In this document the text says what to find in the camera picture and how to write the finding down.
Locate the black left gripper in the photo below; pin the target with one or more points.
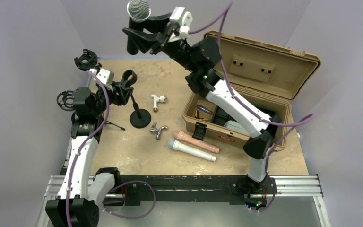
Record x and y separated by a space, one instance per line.
122 95

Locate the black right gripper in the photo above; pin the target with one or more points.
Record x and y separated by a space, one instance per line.
146 40

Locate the black speckled microphone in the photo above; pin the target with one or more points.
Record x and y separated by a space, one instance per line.
138 12

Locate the black round-base stand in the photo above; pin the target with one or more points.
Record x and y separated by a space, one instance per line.
88 61
139 118

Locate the white plastic faucet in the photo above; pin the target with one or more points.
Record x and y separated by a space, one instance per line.
156 100

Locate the black tripod microphone stand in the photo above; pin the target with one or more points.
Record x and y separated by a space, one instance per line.
80 103

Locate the pink rose-gold microphone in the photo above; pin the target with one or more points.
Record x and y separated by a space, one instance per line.
180 135

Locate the white silver microphone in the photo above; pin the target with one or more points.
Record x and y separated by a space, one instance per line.
176 145

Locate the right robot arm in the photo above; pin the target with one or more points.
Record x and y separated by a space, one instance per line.
165 34

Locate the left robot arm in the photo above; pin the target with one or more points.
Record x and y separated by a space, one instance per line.
78 204

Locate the chrome metal faucet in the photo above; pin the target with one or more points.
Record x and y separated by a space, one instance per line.
157 131

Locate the yellow black tool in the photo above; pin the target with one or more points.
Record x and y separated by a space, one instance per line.
197 116

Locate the black tray in case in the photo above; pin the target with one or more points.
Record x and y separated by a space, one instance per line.
220 117

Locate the grey device in case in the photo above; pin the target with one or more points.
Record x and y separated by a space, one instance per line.
235 126

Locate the tan plastic tool case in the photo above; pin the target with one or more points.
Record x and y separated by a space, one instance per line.
266 75

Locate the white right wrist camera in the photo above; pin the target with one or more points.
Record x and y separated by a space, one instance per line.
183 19

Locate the purple handled screwdriver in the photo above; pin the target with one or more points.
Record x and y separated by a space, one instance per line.
204 109

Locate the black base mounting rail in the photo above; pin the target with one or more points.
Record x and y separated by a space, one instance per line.
233 189

